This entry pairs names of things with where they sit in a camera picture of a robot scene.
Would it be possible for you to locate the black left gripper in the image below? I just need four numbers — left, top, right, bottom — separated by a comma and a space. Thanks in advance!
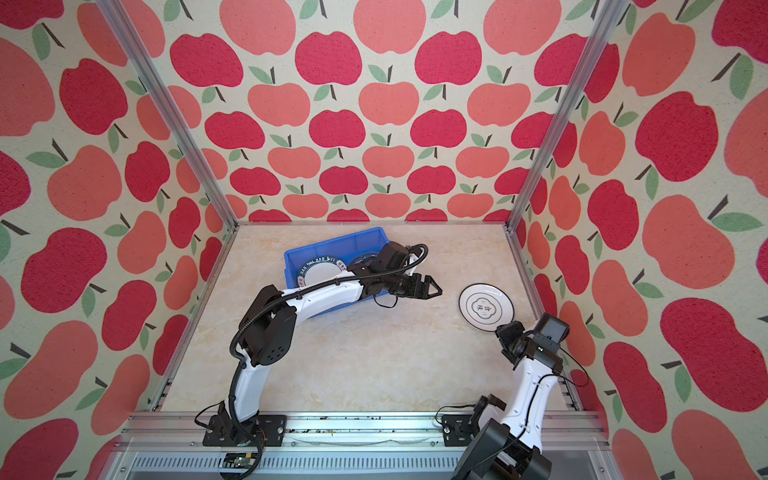
382, 273, 443, 301

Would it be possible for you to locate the clear glass plate small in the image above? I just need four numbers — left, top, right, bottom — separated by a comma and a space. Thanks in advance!
348, 252, 378, 268

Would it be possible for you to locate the large green rimmed plate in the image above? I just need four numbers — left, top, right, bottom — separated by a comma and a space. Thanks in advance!
296, 256, 347, 288

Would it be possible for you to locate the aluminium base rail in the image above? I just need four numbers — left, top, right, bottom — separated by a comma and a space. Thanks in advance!
107, 410, 613, 480

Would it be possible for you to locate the blue plastic bin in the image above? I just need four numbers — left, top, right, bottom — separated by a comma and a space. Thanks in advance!
279, 227, 389, 324

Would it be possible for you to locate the aluminium frame post left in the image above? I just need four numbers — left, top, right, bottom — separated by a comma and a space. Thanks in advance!
96, 0, 239, 232

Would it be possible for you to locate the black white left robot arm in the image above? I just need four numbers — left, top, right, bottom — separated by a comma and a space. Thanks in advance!
195, 242, 442, 447

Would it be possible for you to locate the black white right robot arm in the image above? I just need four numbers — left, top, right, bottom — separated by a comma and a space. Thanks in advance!
453, 313, 570, 479

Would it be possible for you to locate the aluminium frame post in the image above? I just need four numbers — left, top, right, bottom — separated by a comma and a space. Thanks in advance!
504, 0, 630, 237
96, 0, 239, 232

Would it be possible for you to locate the aluminium frame post right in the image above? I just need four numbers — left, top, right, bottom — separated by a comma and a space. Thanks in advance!
504, 0, 630, 237

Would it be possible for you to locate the green circuit board base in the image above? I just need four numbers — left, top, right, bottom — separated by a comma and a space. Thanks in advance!
220, 452, 262, 473

